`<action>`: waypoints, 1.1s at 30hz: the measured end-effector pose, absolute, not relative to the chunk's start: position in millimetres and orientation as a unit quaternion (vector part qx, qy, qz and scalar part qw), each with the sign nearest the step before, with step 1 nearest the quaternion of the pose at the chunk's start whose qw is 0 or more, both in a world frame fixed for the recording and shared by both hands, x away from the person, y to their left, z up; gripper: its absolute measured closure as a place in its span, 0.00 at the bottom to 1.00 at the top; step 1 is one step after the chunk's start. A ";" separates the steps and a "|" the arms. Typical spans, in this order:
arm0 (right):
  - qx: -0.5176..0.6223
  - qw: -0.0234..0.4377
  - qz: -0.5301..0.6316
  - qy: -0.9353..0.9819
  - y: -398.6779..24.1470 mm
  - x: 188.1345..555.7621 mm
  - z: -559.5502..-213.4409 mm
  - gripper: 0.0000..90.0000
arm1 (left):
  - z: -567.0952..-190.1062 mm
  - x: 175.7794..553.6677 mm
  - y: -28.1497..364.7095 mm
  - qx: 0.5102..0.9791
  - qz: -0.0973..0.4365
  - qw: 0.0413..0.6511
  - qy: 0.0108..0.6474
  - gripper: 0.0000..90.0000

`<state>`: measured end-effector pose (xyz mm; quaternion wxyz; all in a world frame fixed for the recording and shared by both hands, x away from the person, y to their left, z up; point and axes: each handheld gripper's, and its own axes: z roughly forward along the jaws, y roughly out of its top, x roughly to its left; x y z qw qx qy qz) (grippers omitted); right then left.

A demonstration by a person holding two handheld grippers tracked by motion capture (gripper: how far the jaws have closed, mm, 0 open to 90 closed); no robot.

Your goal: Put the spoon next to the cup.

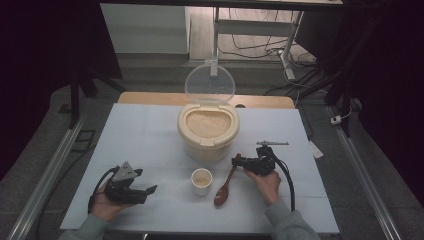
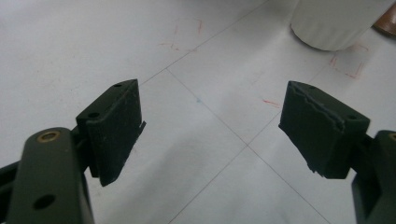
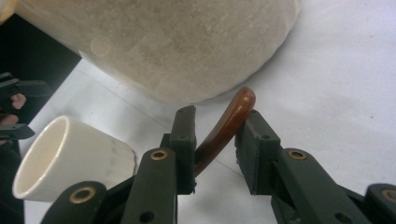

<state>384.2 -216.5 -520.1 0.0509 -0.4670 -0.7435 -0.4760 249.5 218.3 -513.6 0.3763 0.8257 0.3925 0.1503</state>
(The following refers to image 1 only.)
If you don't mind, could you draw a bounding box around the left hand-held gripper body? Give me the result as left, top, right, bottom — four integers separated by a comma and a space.
104, 161, 149, 205

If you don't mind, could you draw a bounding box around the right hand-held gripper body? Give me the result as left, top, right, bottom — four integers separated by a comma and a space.
244, 140, 290, 177

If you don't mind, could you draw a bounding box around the beige plastic rice container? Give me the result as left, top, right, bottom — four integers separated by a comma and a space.
176, 102, 241, 163

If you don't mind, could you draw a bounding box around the brown wooden spoon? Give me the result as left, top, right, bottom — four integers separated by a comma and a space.
213, 153, 242, 207

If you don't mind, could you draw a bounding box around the white cup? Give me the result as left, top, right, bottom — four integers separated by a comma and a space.
190, 167, 214, 197

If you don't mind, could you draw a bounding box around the uncooked rice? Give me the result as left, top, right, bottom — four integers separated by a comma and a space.
185, 110, 232, 139

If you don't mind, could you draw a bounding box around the person's left hand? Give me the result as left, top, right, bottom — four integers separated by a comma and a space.
90, 184, 134, 223

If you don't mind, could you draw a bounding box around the person's right hand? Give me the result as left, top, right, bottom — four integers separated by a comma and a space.
244, 168, 283, 207

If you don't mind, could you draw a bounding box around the pale blue table sheet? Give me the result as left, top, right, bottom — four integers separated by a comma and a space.
59, 103, 340, 234

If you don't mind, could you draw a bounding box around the white paper tag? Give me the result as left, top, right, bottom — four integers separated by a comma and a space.
308, 139, 325, 160

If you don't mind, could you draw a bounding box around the clear plastic container lid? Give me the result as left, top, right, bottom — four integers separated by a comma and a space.
184, 63, 237, 104

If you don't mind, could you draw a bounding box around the black metal stand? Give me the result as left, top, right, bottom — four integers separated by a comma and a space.
68, 63, 128, 129

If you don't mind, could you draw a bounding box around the black tripod stand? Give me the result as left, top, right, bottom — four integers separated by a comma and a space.
298, 9, 364, 138

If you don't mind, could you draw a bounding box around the white-legged desk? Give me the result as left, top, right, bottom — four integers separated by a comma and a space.
99, 0, 344, 81

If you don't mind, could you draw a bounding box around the white cabinet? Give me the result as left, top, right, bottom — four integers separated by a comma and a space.
99, 3, 191, 55

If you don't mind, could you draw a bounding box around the dark curtain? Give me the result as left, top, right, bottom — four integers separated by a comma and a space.
0, 0, 123, 181
296, 0, 424, 208

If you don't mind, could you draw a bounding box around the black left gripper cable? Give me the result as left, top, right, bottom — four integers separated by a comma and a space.
87, 165, 120, 214

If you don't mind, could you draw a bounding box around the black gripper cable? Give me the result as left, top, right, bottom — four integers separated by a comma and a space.
87, 165, 120, 214
266, 148, 297, 213

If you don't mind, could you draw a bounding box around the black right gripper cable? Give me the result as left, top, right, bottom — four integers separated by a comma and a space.
266, 148, 297, 213

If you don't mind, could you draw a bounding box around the aluminium rail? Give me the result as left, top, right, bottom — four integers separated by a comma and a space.
327, 106, 403, 240
6, 114, 87, 240

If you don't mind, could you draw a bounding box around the tangle of floor cables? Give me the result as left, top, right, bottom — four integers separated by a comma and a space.
216, 8, 321, 98

